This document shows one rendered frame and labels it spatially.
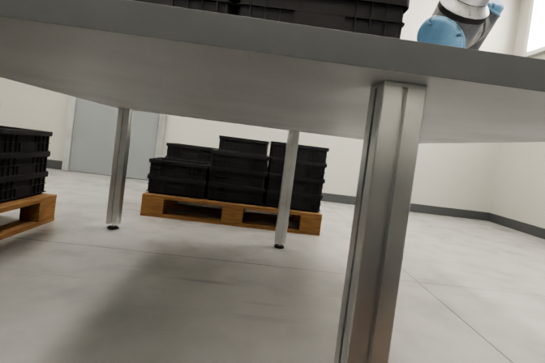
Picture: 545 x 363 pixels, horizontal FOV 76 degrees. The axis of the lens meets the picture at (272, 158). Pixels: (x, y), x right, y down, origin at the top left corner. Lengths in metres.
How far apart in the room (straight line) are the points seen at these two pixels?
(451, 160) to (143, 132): 3.60
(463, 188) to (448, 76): 4.31
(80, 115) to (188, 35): 4.10
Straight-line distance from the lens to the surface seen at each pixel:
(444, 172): 4.65
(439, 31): 0.98
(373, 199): 0.50
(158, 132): 4.18
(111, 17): 0.48
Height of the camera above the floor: 0.55
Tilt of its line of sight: 2 degrees down
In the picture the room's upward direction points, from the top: 7 degrees clockwise
